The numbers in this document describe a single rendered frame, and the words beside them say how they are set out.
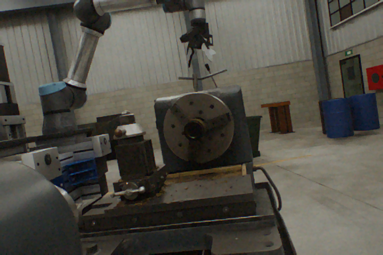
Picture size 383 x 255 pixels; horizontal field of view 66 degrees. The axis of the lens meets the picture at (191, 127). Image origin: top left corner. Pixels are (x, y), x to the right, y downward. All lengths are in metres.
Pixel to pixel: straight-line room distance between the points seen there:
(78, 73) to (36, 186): 1.34
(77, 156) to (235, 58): 10.71
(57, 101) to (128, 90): 9.93
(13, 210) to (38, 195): 0.02
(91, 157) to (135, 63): 10.21
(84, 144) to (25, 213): 1.17
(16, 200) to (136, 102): 11.07
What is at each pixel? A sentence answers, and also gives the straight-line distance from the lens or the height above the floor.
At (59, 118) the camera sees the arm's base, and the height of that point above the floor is 1.22.
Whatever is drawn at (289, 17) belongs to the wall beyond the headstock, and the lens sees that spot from 12.94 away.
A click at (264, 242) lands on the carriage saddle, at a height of 0.90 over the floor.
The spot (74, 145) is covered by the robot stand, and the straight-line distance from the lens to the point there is 1.38.
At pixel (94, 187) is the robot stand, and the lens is 1.39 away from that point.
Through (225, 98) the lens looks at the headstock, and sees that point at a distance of 1.43.
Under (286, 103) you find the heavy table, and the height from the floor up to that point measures 0.92.
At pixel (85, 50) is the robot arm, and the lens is 1.54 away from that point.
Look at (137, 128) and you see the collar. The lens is 0.71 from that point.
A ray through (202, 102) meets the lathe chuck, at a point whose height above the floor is 1.19.
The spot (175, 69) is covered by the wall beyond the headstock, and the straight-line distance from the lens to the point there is 11.43.
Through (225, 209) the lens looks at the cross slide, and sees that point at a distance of 0.64.
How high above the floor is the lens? 1.15
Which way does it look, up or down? 3 degrees down
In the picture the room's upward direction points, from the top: 10 degrees counter-clockwise
